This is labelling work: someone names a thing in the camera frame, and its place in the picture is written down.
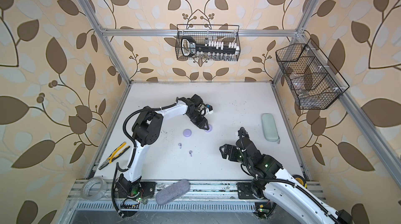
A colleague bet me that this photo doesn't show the purple round charging case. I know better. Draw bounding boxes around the purple round charging case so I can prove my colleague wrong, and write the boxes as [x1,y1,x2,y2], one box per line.
[183,129,192,137]

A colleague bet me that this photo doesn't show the clear tape roll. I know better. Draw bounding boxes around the clear tape roll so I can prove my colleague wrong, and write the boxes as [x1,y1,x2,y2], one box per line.
[80,177,108,201]

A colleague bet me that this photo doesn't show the black wire basket right wall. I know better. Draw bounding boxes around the black wire basket right wall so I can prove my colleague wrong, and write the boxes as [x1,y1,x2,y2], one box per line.
[275,39,350,110]

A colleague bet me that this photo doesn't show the yellow tape measure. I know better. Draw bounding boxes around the yellow tape measure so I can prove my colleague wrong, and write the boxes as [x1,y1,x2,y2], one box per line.
[292,175,307,188]

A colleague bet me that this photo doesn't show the black socket holder rail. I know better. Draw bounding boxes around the black socket holder rail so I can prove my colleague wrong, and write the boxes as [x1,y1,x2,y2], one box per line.
[178,36,241,59]

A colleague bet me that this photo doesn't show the black wire basket back wall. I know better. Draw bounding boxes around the black wire basket back wall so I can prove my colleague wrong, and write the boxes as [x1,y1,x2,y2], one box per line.
[175,23,241,62]

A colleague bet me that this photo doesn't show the yellow black pliers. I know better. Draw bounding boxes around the yellow black pliers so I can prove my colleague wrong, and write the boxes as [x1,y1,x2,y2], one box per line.
[98,142,130,170]

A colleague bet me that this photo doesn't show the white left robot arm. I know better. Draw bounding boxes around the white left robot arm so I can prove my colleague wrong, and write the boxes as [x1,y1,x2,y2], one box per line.
[111,95,213,218]

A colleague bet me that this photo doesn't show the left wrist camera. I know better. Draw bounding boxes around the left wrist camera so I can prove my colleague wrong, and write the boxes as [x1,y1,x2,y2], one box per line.
[201,104,214,115]

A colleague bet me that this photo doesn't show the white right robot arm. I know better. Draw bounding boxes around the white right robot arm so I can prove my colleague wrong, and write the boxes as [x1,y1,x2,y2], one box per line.
[219,136,353,224]

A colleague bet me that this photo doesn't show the black wire basket wall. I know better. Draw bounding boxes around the black wire basket wall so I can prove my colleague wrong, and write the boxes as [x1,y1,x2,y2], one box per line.
[275,39,350,110]
[175,23,241,62]

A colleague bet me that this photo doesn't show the grey felt glasses case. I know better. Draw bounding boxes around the grey felt glasses case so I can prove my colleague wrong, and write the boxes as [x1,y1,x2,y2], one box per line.
[156,179,191,206]

